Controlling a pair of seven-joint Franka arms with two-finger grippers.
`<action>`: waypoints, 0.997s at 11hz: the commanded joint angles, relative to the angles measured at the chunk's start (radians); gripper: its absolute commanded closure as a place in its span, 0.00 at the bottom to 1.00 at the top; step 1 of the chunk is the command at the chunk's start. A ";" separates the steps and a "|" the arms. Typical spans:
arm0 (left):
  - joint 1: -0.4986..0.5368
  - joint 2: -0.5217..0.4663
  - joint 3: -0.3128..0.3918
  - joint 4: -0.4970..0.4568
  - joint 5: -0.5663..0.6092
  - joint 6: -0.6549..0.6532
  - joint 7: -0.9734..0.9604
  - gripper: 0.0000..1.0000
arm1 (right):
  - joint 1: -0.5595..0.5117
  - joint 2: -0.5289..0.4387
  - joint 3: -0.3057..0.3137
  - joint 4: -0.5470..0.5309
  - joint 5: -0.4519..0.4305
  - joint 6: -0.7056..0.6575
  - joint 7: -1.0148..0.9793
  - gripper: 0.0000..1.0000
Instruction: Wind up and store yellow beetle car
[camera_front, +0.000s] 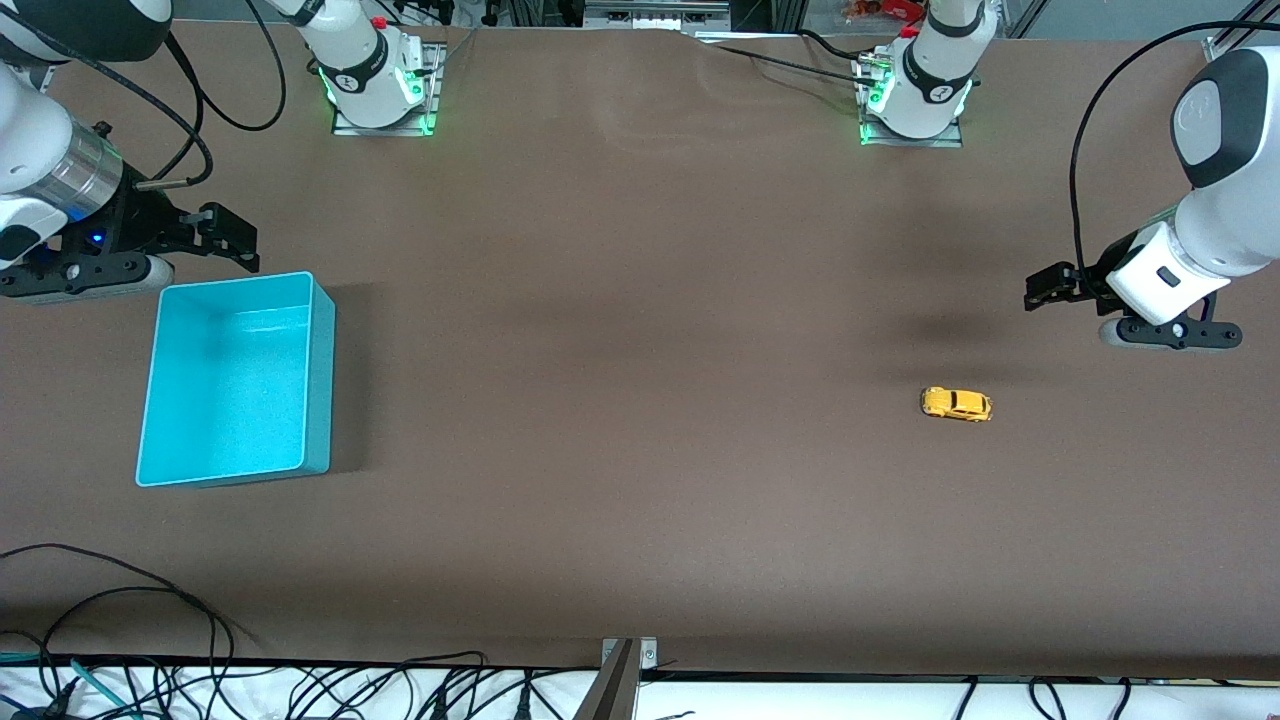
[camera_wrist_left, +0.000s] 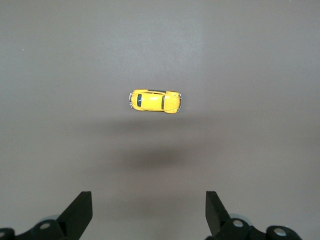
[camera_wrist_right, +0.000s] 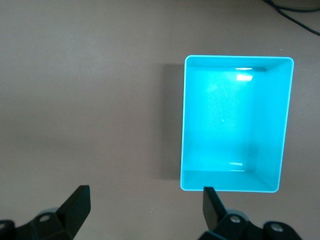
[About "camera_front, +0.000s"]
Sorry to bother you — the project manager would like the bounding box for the turquoise plastic bin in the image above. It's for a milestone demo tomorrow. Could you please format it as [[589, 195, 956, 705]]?
[[135, 270, 336, 489]]

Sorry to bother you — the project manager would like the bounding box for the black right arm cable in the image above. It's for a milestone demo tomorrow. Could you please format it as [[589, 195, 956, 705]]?
[[0, 0, 289, 191]]

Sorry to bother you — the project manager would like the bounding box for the teal cable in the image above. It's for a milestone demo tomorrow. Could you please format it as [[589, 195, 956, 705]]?
[[0, 652, 136, 720]]

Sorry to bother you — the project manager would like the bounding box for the dark metal strut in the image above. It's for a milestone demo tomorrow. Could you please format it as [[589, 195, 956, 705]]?
[[573, 640, 641, 720]]

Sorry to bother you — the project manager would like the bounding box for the aluminium profile corner piece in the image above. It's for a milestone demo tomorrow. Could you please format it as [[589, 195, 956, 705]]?
[[1205, 0, 1280, 64]]

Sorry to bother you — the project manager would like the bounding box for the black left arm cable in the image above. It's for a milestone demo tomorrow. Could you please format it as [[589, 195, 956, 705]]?
[[1068, 20, 1280, 291]]

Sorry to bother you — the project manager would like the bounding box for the grey metal bracket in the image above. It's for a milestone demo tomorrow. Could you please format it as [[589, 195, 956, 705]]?
[[600, 637, 659, 669]]

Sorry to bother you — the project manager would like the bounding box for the yellow beetle toy car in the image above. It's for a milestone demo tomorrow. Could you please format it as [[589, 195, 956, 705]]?
[[920, 386, 994, 424]]

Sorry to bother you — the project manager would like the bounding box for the red orange package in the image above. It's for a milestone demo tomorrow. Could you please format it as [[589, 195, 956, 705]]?
[[843, 0, 926, 23]]

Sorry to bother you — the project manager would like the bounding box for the black looped cable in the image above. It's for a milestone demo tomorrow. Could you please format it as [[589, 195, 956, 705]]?
[[0, 543, 236, 691]]

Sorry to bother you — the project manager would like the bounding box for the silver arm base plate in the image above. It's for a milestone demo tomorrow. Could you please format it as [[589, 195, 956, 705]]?
[[332, 42, 443, 137], [858, 55, 967, 149]]

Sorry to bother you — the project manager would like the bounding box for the silver aluminium frame rail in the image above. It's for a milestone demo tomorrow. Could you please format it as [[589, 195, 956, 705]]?
[[583, 0, 733, 33]]

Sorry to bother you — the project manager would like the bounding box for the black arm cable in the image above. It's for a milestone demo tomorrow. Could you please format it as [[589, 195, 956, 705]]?
[[0, 0, 289, 191], [1068, 20, 1280, 291]]

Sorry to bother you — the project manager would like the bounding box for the aluminium frame strut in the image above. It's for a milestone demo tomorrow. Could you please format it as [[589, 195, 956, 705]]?
[[1000, 0, 1051, 39]]

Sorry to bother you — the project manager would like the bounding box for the black base cable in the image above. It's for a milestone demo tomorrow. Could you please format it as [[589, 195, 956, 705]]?
[[700, 30, 881, 86]]

